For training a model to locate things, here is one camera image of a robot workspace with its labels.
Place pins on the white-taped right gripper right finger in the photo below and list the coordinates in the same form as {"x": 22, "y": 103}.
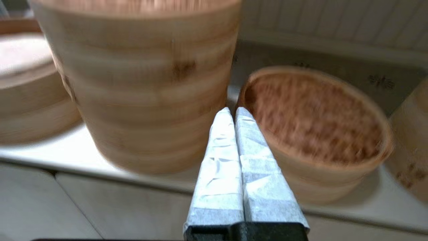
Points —
{"x": 264, "y": 184}

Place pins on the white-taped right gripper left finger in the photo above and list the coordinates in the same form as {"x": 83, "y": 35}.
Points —
{"x": 219, "y": 180}

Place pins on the dark woven bamboo steamer lid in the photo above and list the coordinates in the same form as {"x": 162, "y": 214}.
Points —
{"x": 317, "y": 117}

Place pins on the light woven bamboo steamer lid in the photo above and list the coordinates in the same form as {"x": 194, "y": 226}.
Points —
{"x": 133, "y": 30}

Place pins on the beige cabinet front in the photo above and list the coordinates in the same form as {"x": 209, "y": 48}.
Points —
{"x": 100, "y": 211}

